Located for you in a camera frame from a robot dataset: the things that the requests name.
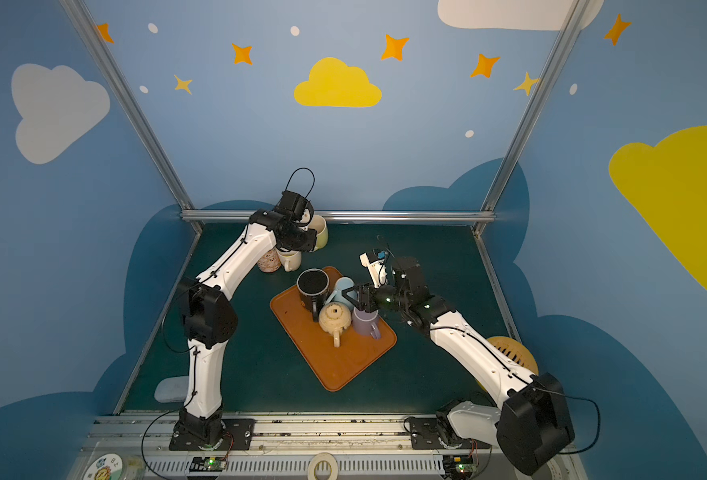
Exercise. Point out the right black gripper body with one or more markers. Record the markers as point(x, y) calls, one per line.
point(370, 299)

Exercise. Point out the beige ceramic teapot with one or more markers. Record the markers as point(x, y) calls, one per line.
point(335, 319)

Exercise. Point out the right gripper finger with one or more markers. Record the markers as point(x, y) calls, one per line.
point(352, 305)
point(355, 290)

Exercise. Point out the black skull mug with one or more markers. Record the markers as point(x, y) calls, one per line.
point(313, 286)

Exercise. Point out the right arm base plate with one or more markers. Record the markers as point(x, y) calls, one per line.
point(430, 433)

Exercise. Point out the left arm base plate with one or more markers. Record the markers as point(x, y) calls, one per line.
point(196, 434)

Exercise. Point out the light blue mug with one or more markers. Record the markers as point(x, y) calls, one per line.
point(337, 295)

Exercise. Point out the yellow plastic basket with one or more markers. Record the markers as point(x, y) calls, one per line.
point(515, 351)

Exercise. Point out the grey sponge pad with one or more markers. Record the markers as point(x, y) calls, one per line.
point(172, 390)

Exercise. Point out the pink ghost mug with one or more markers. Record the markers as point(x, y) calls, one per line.
point(270, 262)

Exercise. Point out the lavender mug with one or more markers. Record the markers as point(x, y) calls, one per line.
point(366, 323)

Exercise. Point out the white tape roll front centre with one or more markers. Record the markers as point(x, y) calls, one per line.
point(323, 463)

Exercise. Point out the aluminium frame right post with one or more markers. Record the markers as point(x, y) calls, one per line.
point(552, 69)

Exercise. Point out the aluminium frame left post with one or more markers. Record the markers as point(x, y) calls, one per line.
point(83, 22)

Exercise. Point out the aluminium frame post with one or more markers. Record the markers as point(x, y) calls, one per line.
point(83, 22)
point(552, 69)

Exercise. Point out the cream white mug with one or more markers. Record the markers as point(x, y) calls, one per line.
point(291, 260)

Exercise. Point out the orange plastic tray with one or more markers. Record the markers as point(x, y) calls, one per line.
point(334, 367)

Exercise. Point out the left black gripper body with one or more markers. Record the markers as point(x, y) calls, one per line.
point(304, 240)

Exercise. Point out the light green mug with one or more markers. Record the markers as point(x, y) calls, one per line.
point(320, 226)

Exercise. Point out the aluminium frame back bar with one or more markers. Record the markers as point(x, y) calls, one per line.
point(391, 217)

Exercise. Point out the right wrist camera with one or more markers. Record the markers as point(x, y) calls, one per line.
point(374, 261)

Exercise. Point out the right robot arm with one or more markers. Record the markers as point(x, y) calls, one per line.
point(530, 420)

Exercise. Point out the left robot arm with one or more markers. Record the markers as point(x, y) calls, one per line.
point(210, 320)

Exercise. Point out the aluminium front rail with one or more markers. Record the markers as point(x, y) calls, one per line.
point(367, 446)

